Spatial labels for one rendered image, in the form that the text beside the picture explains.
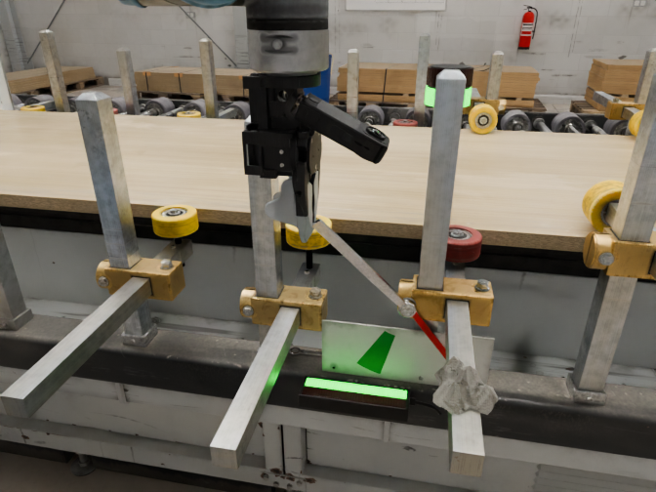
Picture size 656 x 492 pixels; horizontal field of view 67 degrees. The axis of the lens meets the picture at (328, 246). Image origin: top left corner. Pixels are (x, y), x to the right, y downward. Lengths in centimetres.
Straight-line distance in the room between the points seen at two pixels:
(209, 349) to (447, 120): 55
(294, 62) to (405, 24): 731
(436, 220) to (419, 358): 23
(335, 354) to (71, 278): 69
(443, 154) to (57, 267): 92
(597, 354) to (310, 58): 57
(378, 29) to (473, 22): 133
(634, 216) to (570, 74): 725
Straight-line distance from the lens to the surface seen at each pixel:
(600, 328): 81
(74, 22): 1015
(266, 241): 75
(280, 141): 59
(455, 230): 84
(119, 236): 86
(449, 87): 65
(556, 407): 86
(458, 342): 66
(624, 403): 91
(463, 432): 55
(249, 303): 81
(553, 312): 104
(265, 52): 57
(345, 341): 80
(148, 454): 154
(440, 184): 68
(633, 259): 75
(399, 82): 660
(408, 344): 79
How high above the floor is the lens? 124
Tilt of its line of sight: 26 degrees down
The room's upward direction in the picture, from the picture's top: straight up
